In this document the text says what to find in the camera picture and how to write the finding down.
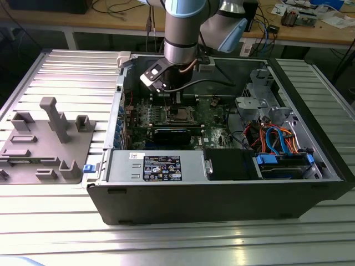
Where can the small black adapter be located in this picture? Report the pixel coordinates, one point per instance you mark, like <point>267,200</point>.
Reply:
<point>274,28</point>

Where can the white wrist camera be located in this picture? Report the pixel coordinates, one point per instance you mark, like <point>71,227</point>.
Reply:
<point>147,79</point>

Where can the grey component box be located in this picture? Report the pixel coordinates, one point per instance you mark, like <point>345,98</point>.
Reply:
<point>308,19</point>

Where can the green motherboard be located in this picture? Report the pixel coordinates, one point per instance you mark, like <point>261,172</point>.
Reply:
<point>213,130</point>

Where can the grey parts rack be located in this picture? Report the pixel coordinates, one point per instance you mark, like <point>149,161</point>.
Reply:
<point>38,155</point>

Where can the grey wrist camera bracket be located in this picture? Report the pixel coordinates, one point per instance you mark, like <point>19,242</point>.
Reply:
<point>207,67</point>

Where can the black drive bay cover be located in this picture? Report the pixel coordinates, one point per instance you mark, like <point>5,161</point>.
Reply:
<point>230,163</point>

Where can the hard disk in blue carrier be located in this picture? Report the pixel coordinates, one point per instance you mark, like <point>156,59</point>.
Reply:
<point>266,160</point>

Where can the wooden desk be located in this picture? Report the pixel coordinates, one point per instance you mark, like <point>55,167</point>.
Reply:
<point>111,20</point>

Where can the dark box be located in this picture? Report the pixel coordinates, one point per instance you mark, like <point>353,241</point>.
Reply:
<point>47,5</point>

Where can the black RAM slot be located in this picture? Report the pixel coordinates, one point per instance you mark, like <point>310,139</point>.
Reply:
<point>158,101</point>
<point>190,97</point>

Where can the grey plastic case latch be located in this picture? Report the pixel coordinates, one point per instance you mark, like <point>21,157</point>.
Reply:
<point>123,58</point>

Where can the silver CPU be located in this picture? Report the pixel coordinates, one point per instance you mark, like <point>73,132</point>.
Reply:
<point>184,114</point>

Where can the white papers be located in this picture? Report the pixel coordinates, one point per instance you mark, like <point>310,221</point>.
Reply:
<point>338,22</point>

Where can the blue card retention clips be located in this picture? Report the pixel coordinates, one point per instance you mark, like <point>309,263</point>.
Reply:
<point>119,130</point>

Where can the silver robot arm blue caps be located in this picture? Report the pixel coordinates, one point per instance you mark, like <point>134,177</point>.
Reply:
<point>180,27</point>

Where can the pale blue object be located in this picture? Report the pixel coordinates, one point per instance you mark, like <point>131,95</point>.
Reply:
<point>16,261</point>

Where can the copper heatsink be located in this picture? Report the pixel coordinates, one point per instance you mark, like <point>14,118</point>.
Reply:
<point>289,18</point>

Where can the white label sheet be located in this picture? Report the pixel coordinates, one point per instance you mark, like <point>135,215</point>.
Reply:
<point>246,51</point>

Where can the black desktop device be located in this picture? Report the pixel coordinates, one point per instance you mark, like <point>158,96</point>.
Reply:
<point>253,11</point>

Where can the black graphics card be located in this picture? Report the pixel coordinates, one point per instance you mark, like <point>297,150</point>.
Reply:
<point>172,135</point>

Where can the black PC case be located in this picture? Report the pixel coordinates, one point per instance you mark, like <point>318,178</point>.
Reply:
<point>194,202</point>

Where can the grey power supply with label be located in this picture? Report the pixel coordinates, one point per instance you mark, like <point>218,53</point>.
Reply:
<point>124,166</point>

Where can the blue case latch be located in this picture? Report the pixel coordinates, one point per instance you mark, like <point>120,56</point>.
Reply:
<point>88,168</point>

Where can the grey metal drive cage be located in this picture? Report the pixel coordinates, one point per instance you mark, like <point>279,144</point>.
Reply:
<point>249,104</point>

